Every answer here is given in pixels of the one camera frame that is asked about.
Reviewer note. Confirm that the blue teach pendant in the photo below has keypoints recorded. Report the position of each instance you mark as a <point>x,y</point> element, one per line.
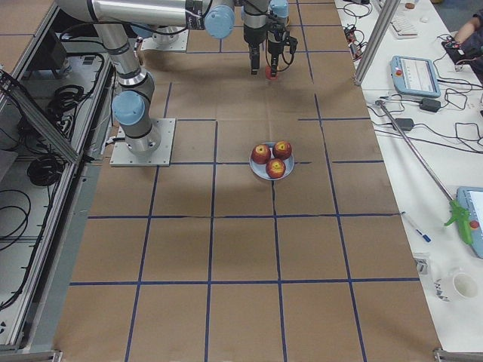
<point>470,227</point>
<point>414,76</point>

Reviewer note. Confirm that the red apple on plate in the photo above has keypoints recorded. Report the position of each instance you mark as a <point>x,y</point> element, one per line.
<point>261,154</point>
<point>275,168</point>
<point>282,150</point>

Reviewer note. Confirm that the person hand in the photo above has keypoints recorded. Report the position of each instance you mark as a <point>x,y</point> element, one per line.
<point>470,30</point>

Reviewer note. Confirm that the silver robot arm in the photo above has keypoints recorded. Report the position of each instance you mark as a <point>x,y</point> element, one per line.
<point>109,18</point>
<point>278,12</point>

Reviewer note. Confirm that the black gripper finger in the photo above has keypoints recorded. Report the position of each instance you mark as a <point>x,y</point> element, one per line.
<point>274,63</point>
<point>254,56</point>

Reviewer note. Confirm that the light blue plate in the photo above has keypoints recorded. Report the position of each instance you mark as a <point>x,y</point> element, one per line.
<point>260,169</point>

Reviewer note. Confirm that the white mug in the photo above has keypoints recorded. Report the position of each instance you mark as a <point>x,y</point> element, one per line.
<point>455,286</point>

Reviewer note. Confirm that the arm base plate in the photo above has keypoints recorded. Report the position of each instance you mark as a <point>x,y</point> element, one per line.
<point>173,43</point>
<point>155,149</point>

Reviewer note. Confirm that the red yellow apple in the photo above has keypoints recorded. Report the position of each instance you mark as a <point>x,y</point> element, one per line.
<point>270,75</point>

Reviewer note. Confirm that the black power adapter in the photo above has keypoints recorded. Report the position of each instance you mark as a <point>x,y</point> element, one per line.
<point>406,124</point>
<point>430,105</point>

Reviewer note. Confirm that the white keyboard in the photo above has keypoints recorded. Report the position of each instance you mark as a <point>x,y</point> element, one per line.
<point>403,28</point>

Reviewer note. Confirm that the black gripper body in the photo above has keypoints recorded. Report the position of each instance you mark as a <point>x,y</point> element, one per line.
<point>251,37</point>
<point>275,47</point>

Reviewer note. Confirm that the aluminium frame post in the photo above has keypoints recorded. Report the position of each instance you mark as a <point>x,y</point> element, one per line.
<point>378,32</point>

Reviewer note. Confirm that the blue white pen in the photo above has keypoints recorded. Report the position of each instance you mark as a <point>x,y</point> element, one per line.
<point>415,227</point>

